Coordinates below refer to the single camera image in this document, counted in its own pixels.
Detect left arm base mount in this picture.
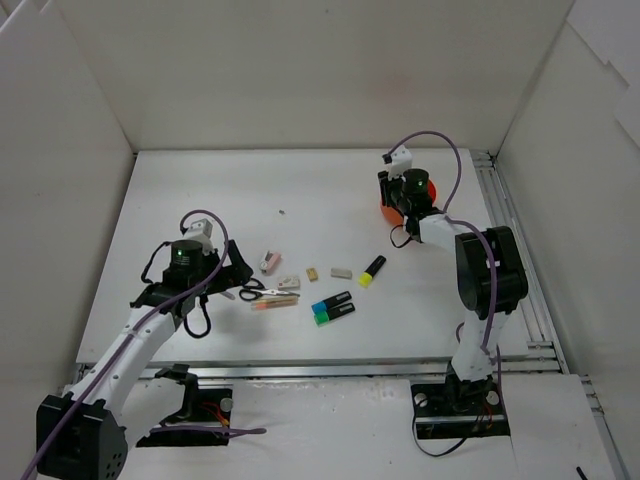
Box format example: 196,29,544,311
136,364,233,448

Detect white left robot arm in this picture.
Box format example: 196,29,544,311
32,240,253,479

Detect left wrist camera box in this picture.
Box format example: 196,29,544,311
183,219,214,255

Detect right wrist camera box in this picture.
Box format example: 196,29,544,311
382,145,413,180

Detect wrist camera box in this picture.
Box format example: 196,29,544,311
382,145,413,180
183,219,214,255

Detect white staples box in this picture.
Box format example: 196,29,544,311
277,274,301,291

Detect aluminium rail frame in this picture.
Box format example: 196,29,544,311
74,149,631,480

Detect orange slim highlighter pen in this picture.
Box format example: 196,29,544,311
251,297,300,313

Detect grey white eraser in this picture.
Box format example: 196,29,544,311
330,268,353,279

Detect blue capped black highlighter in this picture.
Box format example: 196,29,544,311
311,291,352,314

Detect yellow slim highlighter pen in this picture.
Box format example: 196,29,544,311
250,293,301,308

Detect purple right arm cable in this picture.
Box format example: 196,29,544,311
389,130,502,391

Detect black handled scissors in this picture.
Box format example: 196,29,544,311
238,278,287,302

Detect green capped black highlighter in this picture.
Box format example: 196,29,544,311
314,303,355,326

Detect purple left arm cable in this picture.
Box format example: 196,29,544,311
19,209,267,480

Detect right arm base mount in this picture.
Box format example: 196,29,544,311
410,380,511,440

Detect yellow capped black highlighter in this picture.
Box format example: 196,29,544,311
358,255,387,288

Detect tan eraser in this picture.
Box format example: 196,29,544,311
306,268,319,282

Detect pink white mini stapler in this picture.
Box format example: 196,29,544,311
259,250,281,275

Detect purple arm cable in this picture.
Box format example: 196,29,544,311
19,209,267,480
389,130,502,391

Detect orange round divided container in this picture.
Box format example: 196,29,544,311
379,179,440,226

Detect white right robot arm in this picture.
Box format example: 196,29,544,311
378,168,528,412

